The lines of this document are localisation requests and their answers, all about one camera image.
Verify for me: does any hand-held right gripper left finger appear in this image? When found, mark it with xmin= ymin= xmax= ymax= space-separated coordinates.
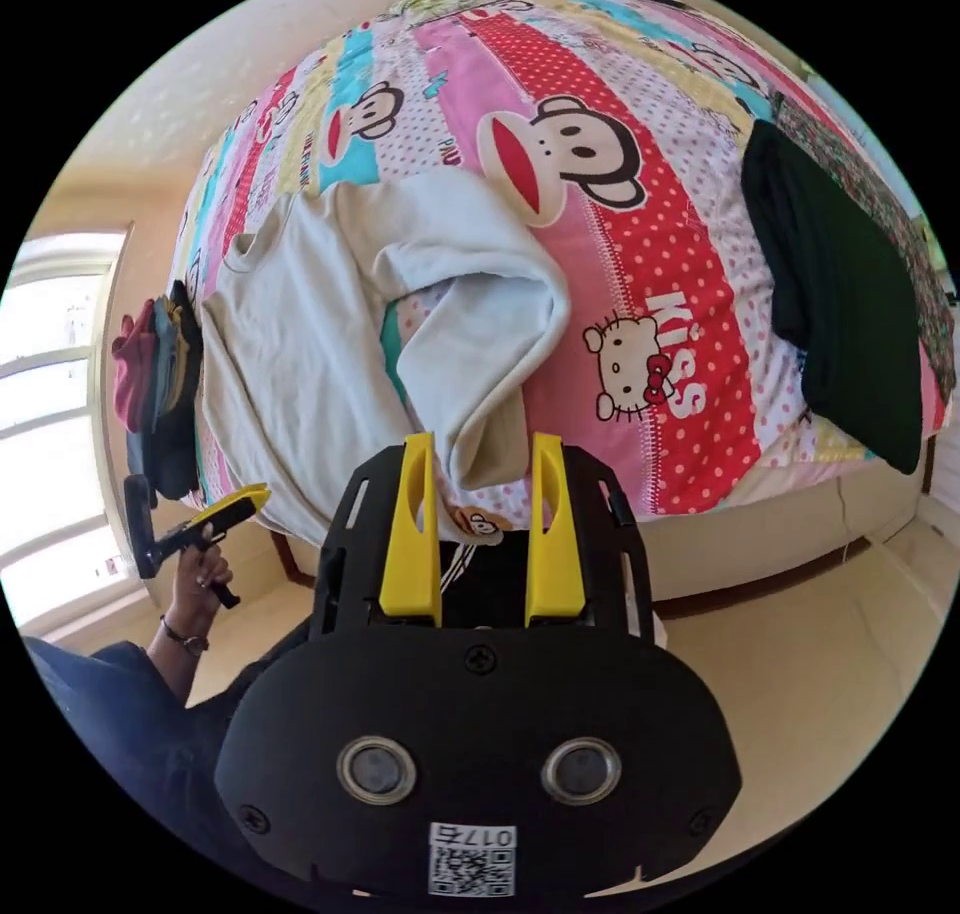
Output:
xmin=377 ymin=432 xmax=443 ymax=625

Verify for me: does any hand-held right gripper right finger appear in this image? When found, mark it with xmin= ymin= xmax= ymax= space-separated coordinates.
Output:
xmin=524 ymin=432 xmax=587 ymax=627

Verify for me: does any person's left forearm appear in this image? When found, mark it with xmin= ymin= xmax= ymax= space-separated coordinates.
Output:
xmin=145 ymin=613 xmax=211 ymax=709

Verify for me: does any white long sleeve shirt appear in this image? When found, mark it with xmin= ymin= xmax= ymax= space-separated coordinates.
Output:
xmin=197 ymin=171 xmax=573 ymax=549

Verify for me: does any person's left hand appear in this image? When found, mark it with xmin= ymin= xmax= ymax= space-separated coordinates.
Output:
xmin=172 ymin=540 xmax=235 ymax=635

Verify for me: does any pile of clothes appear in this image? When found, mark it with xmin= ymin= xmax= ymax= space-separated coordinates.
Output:
xmin=110 ymin=279 xmax=205 ymax=501

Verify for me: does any window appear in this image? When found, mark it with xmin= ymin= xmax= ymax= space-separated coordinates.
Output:
xmin=0 ymin=229 xmax=136 ymax=627

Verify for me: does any person's body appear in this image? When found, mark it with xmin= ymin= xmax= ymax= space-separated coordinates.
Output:
xmin=20 ymin=619 xmax=354 ymax=914

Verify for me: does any bed with cartoon printed sheet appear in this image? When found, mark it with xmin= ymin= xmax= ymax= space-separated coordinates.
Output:
xmin=173 ymin=0 xmax=955 ymax=609

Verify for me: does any black garment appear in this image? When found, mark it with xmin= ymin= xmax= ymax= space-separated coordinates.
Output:
xmin=740 ymin=118 xmax=925 ymax=477

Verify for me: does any dark floral quilt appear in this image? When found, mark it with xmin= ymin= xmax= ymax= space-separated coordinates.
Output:
xmin=772 ymin=90 xmax=960 ymax=399

